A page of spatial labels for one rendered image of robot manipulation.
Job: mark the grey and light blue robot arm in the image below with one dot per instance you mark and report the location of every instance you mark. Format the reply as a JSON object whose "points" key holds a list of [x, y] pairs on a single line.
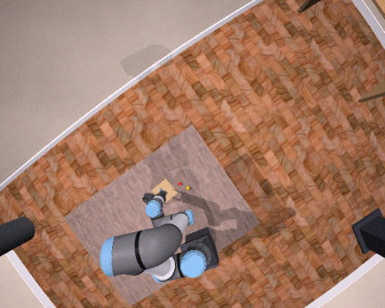
{"points": [[145, 250]]}

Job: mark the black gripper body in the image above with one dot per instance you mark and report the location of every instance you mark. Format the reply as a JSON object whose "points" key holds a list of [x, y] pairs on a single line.
{"points": [[148, 196]]}

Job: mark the tan flat mat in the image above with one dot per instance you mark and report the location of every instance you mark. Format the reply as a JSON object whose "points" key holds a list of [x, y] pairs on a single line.
{"points": [[165, 185]]}

